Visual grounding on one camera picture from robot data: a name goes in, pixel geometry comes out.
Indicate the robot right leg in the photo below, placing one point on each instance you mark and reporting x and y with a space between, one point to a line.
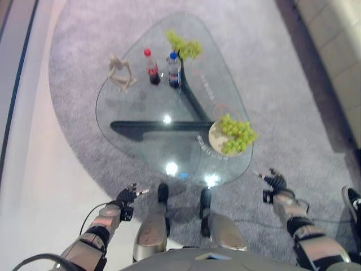
222 226

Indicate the beige sofa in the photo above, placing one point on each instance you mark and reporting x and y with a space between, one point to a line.
335 56

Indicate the robot leg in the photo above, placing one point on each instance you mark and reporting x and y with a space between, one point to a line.
222 226
153 223

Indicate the red cap cola bottle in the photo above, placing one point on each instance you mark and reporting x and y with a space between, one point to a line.
152 67

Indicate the loose green grape bunch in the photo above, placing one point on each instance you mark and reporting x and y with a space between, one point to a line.
184 45

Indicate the person's shoe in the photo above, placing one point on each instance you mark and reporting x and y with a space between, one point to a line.
352 201

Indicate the beige round plate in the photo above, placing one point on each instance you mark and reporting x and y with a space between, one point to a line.
216 137

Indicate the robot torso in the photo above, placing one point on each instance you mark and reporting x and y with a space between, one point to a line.
225 259

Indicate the beige abstract figure sculpture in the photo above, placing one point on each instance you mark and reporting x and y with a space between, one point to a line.
121 74

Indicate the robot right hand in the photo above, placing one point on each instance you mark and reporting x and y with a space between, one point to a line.
274 180

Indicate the green grape bunch with plate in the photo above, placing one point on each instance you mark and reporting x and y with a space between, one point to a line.
237 134

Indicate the blue cap water bottle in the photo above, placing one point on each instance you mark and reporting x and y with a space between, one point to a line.
174 70

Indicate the grey shaggy rug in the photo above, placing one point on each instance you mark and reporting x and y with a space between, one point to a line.
253 84

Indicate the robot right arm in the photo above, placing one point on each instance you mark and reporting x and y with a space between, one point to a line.
304 228

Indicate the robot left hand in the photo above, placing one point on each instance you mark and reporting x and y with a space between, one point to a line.
126 195

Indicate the robot left leg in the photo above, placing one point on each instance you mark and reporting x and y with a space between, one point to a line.
153 223

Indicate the glass coffee table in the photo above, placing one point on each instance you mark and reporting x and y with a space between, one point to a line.
175 98

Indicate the black table base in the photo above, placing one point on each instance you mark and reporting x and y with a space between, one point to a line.
175 121

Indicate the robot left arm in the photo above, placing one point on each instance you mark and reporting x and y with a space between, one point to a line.
90 234

